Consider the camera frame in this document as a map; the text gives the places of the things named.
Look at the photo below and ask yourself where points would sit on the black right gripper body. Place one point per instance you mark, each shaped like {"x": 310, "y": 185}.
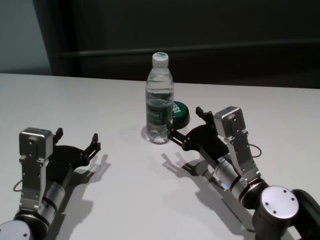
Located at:
{"x": 207, "y": 142}

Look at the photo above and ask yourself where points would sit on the clear water bottle green label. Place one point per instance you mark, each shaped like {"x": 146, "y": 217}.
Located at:
{"x": 159, "y": 105}

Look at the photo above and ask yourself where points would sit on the grey horizontal rail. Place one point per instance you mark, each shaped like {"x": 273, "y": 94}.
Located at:
{"x": 225, "y": 48}

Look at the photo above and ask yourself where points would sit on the dark vertical frame post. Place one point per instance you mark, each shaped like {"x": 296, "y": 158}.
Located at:
{"x": 66, "y": 37}

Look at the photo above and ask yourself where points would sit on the green YES button black base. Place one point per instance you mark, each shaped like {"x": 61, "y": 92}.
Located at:
{"x": 180, "y": 115}

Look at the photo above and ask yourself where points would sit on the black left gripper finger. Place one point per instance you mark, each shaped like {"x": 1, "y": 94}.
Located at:
{"x": 93, "y": 146}
{"x": 58, "y": 135}

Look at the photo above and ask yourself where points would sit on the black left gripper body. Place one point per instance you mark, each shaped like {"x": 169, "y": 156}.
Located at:
{"x": 65, "y": 162}

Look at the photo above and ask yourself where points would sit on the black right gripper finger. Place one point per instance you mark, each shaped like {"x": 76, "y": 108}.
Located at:
{"x": 178, "y": 137}
{"x": 206, "y": 116}

